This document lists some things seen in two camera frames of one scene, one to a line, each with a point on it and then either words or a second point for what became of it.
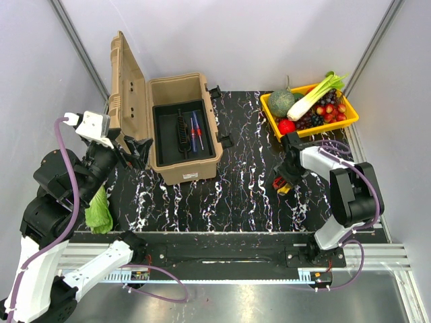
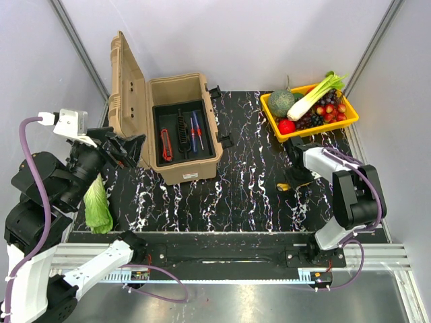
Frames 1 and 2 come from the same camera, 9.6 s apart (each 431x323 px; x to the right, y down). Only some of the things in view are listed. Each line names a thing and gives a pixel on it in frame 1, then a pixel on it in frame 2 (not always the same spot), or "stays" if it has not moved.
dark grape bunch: x=314 y=118 stays
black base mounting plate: x=275 y=252 stays
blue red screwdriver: x=193 y=136 -> x=198 y=130
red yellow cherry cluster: x=333 y=113 stays
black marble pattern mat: x=239 y=198 stays
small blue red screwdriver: x=199 y=130 -> x=193 y=132
